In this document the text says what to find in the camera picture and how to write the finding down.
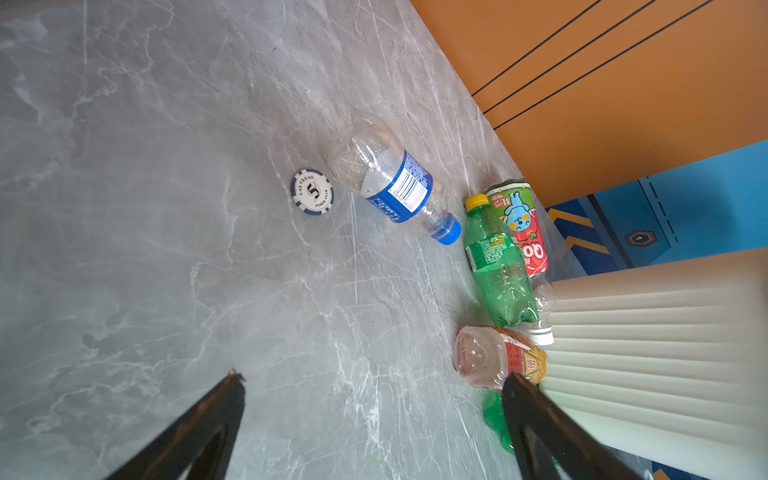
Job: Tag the red cartoon label bottle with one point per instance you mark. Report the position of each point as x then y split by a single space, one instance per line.
514 204

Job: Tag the clear bottle blue cap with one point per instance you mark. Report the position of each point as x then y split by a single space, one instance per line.
372 162

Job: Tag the white plastic waste bin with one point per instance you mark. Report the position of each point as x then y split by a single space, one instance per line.
669 362

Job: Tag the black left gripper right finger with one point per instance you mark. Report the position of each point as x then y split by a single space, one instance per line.
547 441

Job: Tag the dark green soda bottle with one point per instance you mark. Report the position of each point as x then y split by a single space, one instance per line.
498 266

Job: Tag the red yellow label bottle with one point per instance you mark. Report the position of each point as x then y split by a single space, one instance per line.
485 356

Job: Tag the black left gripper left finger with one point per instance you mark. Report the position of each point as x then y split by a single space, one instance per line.
200 443

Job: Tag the blue white poker chip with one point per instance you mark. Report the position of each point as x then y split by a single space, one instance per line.
312 192

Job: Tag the green bottle yellow cap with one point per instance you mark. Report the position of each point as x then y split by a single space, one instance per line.
492 410

